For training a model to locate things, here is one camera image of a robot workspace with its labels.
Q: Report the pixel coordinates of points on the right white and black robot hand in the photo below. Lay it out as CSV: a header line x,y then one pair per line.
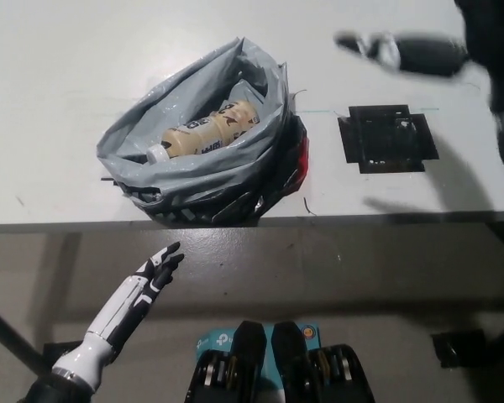
x,y
428,54

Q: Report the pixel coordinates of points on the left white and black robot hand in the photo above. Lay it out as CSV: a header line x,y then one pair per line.
x,y
138,294

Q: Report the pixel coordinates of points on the beige protein shake bottle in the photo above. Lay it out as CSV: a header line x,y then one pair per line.
x,y
210,130

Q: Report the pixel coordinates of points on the grey and black plastic bag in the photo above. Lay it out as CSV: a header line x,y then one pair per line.
x,y
201,176

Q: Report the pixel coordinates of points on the black tape square marker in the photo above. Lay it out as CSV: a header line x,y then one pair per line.
x,y
382,138

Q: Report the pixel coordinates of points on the black metal table leg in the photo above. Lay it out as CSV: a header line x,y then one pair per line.
x,y
12,336

